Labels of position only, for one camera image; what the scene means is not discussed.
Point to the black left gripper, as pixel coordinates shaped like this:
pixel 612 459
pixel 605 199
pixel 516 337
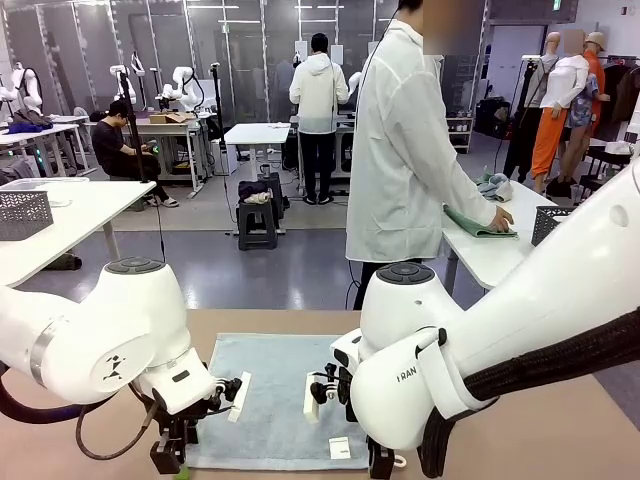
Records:
pixel 181 427

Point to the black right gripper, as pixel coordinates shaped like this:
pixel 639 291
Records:
pixel 347 407

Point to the light blue towel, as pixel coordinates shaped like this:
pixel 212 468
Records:
pixel 270 360

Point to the green towel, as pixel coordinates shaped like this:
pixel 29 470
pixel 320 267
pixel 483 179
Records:
pixel 470 225

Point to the pale grey towel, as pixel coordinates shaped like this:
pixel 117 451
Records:
pixel 505 192

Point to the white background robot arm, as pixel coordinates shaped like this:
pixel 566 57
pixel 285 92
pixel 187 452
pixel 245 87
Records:
pixel 182 87
pixel 125 87
pixel 30 90

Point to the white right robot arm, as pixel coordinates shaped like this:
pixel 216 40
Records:
pixel 525 310

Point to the person's right forearm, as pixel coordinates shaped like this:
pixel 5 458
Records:
pixel 475 197

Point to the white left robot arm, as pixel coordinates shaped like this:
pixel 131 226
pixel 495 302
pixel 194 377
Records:
pixel 75 325

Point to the grey lattice basket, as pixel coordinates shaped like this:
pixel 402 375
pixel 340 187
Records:
pixel 545 227
pixel 25 215

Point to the person's right hand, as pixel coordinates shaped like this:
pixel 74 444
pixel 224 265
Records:
pixel 501 221

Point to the white side table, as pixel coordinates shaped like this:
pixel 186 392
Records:
pixel 485 260

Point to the grey stool with clothes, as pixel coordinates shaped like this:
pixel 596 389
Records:
pixel 257 225

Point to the large white table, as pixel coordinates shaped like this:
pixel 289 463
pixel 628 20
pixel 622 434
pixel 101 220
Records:
pixel 90 215

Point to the dark clothes bundle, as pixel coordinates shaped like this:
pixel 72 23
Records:
pixel 252 192

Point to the white computer tower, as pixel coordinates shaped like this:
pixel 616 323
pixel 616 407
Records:
pixel 227 157

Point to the clear plastic tray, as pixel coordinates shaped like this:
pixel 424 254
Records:
pixel 25 184

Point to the person in white lab coat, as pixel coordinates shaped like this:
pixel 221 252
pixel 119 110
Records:
pixel 400 150

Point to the seated man in black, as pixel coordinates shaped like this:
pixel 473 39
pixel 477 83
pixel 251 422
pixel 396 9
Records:
pixel 112 145

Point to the white desk with cardboard box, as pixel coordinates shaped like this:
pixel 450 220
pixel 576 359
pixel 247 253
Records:
pixel 150 129

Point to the small white desk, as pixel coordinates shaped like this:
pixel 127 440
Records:
pixel 255 134

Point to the open cardboard box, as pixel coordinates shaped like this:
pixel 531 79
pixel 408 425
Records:
pixel 167 119

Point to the white shelf unit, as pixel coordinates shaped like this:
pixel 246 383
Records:
pixel 460 135

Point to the white desk with dark clothes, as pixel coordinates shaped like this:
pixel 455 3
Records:
pixel 45 134

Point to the mannequin in black trousers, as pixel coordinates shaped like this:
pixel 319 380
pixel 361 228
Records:
pixel 522 145

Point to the black bag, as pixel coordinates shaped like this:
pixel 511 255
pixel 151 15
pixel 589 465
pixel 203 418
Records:
pixel 492 117

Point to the mannequin in orange trousers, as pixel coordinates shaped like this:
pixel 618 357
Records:
pixel 547 140

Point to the man in white hoodie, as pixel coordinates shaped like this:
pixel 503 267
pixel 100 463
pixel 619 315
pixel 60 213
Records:
pixel 317 90

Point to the clothes rack with dark clothes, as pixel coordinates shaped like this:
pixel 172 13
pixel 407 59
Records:
pixel 625 100

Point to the mannequin with beige cap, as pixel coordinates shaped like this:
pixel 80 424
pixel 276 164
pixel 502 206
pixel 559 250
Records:
pixel 594 65

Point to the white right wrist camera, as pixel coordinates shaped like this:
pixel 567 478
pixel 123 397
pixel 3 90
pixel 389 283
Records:
pixel 311 405

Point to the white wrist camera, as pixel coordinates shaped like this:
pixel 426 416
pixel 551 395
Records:
pixel 311 405
pixel 240 395

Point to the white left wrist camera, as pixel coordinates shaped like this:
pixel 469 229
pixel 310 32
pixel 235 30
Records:
pixel 240 395

